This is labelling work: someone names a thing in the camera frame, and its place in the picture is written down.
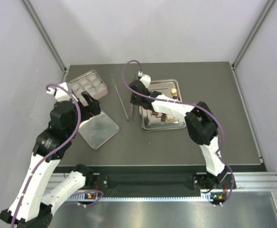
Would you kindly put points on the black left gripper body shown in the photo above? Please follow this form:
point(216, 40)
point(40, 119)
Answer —
point(87, 111)

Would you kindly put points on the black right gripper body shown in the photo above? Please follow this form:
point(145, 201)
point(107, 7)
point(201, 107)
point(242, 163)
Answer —
point(135, 100)

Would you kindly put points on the steel tongs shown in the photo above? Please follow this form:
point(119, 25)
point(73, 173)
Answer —
point(127, 111)

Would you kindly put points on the white chocolate block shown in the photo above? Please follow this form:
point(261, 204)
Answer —
point(169, 117)

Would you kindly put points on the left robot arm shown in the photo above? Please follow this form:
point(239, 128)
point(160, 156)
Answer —
point(32, 208)

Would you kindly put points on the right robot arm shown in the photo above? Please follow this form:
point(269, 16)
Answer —
point(201, 125)

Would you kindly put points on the pink chocolate tin box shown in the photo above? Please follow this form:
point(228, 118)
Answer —
point(91, 83)

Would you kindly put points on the dark chocolate square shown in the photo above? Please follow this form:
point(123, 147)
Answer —
point(163, 118)

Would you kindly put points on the silver tin lid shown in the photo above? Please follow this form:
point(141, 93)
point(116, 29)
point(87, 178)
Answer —
point(98, 130)

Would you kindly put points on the steel serving tray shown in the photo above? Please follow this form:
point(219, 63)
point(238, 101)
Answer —
point(149, 122)

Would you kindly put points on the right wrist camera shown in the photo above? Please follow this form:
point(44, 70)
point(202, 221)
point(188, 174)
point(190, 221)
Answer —
point(145, 79)

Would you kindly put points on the grey slotted cable duct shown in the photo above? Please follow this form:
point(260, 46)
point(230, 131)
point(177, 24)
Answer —
point(84, 197)

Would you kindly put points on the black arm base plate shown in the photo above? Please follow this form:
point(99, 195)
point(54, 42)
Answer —
point(138, 183)

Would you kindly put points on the left aluminium corner post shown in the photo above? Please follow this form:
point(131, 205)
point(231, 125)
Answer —
point(42, 31)

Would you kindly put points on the aluminium corner post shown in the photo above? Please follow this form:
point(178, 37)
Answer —
point(42, 31)
point(252, 34)

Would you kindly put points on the aluminium frame rail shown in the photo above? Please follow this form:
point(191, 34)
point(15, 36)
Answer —
point(246, 181)

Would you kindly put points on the right aluminium corner post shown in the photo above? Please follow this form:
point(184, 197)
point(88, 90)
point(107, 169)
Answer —
point(252, 34)

